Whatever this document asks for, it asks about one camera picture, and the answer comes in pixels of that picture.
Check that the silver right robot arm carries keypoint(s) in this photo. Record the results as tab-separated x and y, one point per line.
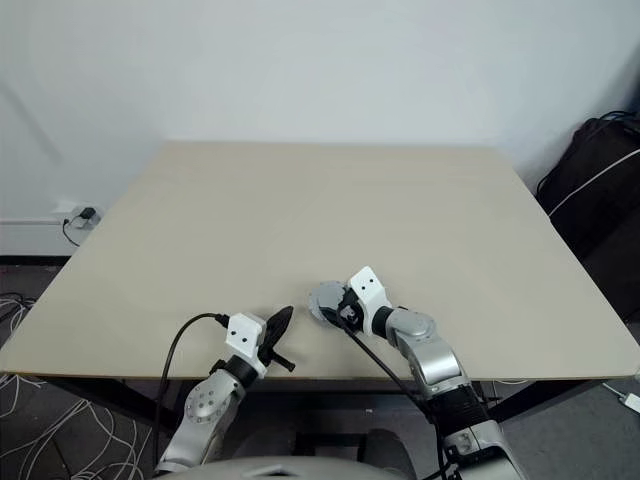
430	360

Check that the white floor power adapter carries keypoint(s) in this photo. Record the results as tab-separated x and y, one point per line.
630	399

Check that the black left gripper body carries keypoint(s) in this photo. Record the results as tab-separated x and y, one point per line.
270	357

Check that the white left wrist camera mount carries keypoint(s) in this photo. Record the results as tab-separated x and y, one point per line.
242	335

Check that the grey motor housing lid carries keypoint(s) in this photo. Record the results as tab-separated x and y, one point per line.
326	295

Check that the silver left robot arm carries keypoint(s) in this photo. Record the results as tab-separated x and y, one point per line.
205	400

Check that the black fabric bag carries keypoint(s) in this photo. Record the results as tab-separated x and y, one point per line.
600	210

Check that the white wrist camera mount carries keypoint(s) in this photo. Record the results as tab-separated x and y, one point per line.
242	335
367	285

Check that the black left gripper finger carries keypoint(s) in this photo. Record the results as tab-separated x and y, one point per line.
272	327
282	335

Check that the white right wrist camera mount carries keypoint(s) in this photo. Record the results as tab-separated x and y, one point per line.
367	285

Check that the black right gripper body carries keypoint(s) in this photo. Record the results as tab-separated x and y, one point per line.
357	315

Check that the silver robot torso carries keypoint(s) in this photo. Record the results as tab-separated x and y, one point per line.
300	467

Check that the black power adapter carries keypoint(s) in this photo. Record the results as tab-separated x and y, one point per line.
86	215

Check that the white wall socket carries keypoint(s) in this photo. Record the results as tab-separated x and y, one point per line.
70	207

